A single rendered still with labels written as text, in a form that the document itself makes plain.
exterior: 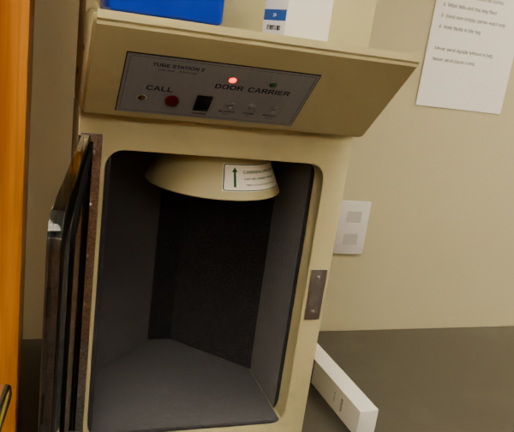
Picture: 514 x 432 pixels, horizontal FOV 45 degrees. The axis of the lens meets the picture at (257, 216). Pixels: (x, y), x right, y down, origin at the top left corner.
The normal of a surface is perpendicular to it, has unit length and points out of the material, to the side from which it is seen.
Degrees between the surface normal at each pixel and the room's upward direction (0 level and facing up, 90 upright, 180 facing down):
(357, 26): 90
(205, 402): 0
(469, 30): 90
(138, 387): 0
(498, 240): 90
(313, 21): 90
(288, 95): 135
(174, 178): 66
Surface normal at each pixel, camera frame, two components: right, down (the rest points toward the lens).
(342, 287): 0.31, 0.29
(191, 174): -0.23, -0.18
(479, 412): 0.13, -0.96
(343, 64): 0.13, 0.88
